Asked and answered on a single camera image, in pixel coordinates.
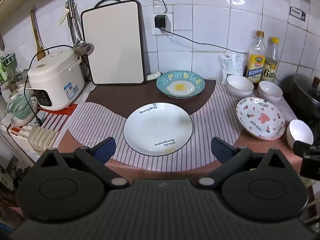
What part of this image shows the clear plastic salt bag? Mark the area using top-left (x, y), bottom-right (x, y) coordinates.
top-left (220, 52), bottom-right (245, 81)

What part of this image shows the wooden spatula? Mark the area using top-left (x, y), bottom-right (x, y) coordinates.
top-left (30, 9), bottom-right (47, 61)

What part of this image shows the glass wok lid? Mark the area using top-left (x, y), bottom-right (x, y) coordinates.
top-left (293, 74), bottom-right (320, 103)

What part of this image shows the black wok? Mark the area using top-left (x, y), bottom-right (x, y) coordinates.
top-left (279, 74), bottom-right (320, 120)

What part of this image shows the yellow label cooking wine bottle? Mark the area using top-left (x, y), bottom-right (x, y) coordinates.
top-left (244, 31), bottom-right (266, 83)

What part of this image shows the black plug adapter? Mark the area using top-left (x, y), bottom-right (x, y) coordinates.
top-left (154, 15), bottom-right (166, 29)

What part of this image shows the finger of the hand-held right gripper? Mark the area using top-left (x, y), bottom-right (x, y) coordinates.
top-left (299, 155), bottom-right (320, 181)
top-left (293, 141), bottom-right (320, 157)

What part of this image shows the pink patterned plate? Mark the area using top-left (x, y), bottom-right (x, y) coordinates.
top-left (236, 97), bottom-right (286, 140)

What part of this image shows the glass pot lid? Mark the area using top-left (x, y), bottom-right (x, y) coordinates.
top-left (9, 69), bottom-right (30, 85)

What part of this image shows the blue fried egg plate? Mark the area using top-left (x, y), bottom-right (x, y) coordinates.
top-left (156, 70), bottom-right (205, 100)

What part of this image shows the steel ladle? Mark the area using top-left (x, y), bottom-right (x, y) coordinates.
top-left (66, 0), bottom-right (95, 55)

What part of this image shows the white wall outlet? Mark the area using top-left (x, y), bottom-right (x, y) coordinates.
top-left (152, 12), bottom-right (174, 35)

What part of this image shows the white rice cooker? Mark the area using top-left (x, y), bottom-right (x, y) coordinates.
top-left (27, 45), bottom-right (85, 111)

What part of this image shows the white ribbed bowl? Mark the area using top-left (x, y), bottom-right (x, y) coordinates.
top-left (226, 75), bottom-right (255, 98)
top-left (258, 80), bottom-right (283, 103)
top-left (286, 119), bottom-right (314, 150)

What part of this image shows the white plate with black rim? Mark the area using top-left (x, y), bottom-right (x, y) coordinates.
top-left (123, 102), bottom-right (194, 156)

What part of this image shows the yellow cap vinegar bottle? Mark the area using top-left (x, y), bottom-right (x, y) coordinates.
top-left (264, 37), bottom-right (280, 82)

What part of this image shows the blue wall sticker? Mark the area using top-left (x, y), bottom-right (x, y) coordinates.
top-left (290, 6), bottom-right (307, 22)

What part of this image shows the striped green dishcloth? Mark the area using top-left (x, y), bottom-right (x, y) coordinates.
top-left (24, 126), bottom-right (60, 155)

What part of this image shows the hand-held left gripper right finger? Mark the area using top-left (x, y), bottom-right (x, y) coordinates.
top-left (197, 137), bottom-right (287, 189)

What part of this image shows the white peeler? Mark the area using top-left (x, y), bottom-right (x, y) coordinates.
top-left (58, 4), bottom-right (77, 25)

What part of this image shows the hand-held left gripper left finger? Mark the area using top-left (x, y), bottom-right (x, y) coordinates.
top-left (40, 137), bottom-right (129, 188)

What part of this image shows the green utensil holder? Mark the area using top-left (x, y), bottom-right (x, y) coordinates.
top-left (0, 52), bottom-right (17, 80)

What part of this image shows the green colander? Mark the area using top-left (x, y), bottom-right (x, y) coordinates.
top-left (5, 94), bottom-right (38, 121)

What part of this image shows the white cutting board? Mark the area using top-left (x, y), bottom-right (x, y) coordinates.
top-left (80, 0), bottom-right (147, 85)

